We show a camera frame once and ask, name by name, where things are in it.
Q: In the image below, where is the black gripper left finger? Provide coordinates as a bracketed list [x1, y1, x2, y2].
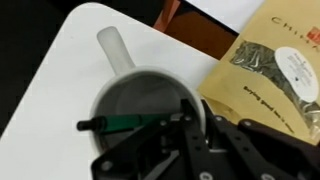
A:
[90, 98, 221, 180]

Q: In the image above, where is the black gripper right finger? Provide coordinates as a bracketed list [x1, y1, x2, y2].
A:
[201, 99, 320, 180]

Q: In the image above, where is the grey mug with white handle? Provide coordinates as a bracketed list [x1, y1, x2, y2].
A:
[88, 26, 208, 159]

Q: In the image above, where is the tan tea leaf pouch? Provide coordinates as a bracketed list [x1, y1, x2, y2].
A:
[196, 0, 320, 146]

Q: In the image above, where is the green marker with black cap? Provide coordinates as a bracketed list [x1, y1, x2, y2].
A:
[76, 113, 175, 135]

